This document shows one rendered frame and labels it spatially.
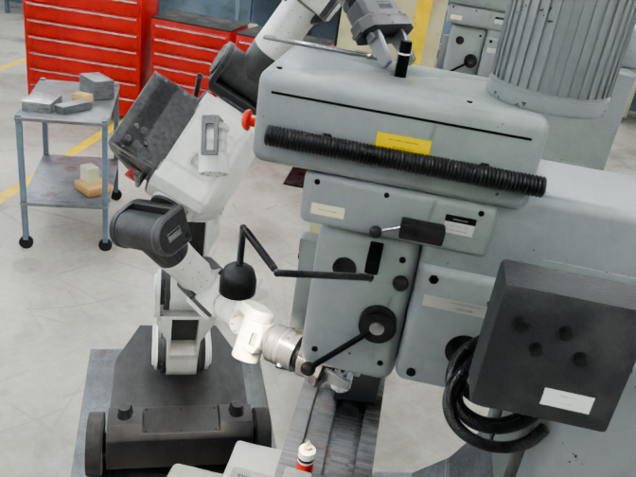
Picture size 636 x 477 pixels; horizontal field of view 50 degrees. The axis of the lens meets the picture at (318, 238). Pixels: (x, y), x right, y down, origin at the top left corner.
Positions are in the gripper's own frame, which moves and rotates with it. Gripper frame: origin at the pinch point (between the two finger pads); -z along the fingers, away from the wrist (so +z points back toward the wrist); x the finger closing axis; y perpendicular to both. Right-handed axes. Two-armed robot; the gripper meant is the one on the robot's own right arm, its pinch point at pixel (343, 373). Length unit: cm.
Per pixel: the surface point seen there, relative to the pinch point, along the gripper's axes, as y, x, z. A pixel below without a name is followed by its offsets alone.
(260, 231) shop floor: 126, 258, 172
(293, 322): -11.6, -5.6, 10.7
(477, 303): -30.8, -4.6, -23.9
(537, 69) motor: -72, -1, -22
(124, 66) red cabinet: 74, 354, 385
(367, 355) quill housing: -13.3, -8.1, -7.2
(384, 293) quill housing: -27.5, -7.8, -7.8
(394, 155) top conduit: -56, -15, -7
